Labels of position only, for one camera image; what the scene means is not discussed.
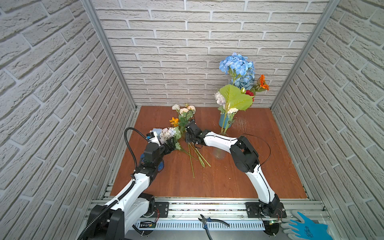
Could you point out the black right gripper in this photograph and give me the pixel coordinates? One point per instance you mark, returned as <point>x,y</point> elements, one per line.
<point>187,137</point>

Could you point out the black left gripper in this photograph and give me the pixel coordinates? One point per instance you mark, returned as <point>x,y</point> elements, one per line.
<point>169,149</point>

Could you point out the clear glass vase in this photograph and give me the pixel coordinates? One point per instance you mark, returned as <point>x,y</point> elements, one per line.
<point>219,154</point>

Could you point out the teal ceramic vase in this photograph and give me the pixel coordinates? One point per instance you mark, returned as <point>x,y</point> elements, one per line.
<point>225,121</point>

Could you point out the peach rose stem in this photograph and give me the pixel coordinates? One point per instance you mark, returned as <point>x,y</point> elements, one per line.
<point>236,101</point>

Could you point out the red carnation flower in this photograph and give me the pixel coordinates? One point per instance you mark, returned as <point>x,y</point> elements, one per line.
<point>250,93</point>

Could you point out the light blue rose bouquet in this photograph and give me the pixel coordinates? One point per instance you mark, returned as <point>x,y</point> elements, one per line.
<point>246,82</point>

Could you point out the dark blue hydrangea flower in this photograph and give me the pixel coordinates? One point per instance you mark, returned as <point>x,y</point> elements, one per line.
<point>235,66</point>

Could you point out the orange gerbera flower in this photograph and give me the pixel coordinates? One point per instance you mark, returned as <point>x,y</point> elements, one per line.
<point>260,85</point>

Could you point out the pink white mixed bouquet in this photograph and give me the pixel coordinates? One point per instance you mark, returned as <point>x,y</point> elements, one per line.
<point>222,102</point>

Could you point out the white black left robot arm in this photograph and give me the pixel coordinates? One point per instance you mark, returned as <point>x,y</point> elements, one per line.
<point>118,215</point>

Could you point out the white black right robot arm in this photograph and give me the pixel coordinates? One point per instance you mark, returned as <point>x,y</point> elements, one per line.
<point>246,159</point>

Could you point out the small pink white bouquet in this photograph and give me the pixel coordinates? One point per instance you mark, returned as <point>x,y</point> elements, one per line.
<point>173,133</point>

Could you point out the light blue small bottle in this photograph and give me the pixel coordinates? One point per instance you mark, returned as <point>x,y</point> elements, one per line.
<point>157,131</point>

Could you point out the small yellow orange flower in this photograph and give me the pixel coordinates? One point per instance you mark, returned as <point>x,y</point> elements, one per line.
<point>174,122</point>

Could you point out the cream white flower stem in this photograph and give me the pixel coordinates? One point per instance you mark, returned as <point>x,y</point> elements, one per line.
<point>183,111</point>

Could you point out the white blue work glove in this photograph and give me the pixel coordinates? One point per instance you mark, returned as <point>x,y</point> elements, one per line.
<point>305,229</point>

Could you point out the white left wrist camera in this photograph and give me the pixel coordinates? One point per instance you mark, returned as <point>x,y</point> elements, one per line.
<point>153,137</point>

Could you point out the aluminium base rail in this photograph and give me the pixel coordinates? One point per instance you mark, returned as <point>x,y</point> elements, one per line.
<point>208,214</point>

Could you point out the aluminium left corner post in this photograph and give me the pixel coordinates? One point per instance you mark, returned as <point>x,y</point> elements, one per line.
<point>97,24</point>

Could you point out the aluminium corner post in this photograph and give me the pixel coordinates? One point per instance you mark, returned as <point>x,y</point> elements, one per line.
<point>97,24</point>
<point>325,16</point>

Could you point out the aluminium right corner post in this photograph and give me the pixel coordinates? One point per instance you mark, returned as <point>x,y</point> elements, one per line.
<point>325,16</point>

